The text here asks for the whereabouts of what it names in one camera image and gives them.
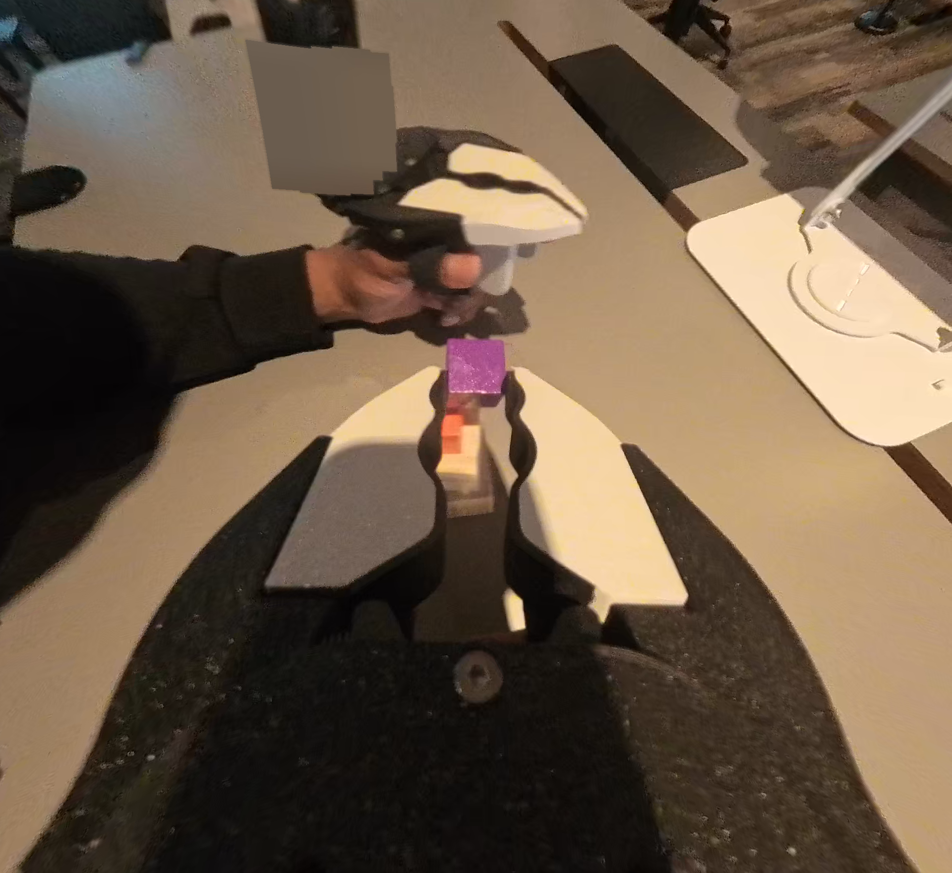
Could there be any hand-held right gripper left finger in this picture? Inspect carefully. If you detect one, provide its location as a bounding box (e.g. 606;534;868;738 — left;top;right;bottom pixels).
264;365;450;593

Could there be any person's left forearm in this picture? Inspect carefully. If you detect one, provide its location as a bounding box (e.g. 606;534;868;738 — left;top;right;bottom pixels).
0;242;337;398

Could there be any purple wooden cube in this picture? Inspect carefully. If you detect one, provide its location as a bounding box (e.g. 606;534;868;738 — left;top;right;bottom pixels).
445;338;510;410

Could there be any black desk mat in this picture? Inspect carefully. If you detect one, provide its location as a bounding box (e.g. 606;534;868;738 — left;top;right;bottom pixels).
548;45;749;192

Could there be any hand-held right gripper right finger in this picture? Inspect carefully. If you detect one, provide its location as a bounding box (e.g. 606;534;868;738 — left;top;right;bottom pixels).
503;366;690;634

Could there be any red-orange wooden cube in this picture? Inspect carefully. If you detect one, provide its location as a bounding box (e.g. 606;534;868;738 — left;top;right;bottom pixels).
442;397;486;459

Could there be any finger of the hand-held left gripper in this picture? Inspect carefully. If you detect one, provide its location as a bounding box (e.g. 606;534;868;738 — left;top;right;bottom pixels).
445;143;560;194
399;176;590;295

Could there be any black chair armrest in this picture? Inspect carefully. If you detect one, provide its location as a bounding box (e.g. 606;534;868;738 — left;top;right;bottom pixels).
9;165;88;217

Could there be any person's left hand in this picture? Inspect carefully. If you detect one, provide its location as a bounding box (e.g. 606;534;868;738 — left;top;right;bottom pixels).
306;241;486;330

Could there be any light wooden cube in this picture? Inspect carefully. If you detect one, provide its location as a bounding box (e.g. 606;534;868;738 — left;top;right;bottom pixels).
445;467;497;519
435;427;483;496

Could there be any white folding stand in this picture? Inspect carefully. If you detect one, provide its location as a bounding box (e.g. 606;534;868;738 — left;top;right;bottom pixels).
686;73;952;447

